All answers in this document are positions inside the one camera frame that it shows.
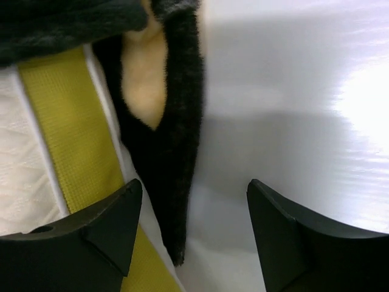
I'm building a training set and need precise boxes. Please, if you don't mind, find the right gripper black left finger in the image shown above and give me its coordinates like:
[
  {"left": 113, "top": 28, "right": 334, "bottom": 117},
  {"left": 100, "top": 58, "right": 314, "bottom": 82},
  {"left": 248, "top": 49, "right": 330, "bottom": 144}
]
[{"left": 1, "top": 179, "right": 142, "bottom": 292}]

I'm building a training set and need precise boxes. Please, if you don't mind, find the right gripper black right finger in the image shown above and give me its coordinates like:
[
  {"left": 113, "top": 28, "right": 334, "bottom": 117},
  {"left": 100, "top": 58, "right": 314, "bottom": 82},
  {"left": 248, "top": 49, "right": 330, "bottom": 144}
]
[{"left": 247, "top": 179, "right": 388, "bottom": 291}]

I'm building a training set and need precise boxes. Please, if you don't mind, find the cream pillow with yellow edge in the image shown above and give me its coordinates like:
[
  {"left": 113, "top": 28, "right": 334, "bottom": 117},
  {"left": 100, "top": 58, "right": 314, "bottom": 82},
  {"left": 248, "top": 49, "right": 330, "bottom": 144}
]
[{"left": 1, "top": 45, "right": 183, "bottom": 291}]

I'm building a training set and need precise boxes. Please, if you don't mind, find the black floral plush pillowcase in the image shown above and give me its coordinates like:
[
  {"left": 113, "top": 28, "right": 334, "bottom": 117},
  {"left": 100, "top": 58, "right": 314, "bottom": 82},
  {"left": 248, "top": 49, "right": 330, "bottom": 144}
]
[{"left": 1, "top": 1, "right": 205, "bottom": 266}]

